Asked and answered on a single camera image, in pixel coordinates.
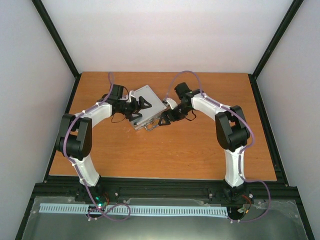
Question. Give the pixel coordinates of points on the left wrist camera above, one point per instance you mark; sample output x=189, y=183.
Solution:
x=131, y=93

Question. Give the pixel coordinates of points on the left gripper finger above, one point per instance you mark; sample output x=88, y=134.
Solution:
x=134, y=116
x=143, y=103

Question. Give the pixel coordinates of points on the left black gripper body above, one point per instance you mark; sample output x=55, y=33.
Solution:
x=128, y=109

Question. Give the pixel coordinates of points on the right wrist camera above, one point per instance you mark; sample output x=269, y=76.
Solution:
x=182, y=90

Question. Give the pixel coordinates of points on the aluminium poker case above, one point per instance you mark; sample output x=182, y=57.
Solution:
x=150, y=116

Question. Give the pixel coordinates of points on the light blue cable duct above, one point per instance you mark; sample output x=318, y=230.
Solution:
x=136, y=210

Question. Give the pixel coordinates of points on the black aluminium frame rail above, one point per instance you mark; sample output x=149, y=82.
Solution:
x=118, y=189

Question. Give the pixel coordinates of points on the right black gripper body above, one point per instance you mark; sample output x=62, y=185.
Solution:
x=181, y=113

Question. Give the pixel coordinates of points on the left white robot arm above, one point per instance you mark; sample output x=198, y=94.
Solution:
x=75, y=136

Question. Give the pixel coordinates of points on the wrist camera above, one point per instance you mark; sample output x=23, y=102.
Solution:
x=182, y=90
x=131, y=93

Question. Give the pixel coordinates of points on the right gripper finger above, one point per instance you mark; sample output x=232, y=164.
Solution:
x=167, y=114
x=164, y=121

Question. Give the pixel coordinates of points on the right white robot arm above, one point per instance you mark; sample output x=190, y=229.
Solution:
x=232, y=133

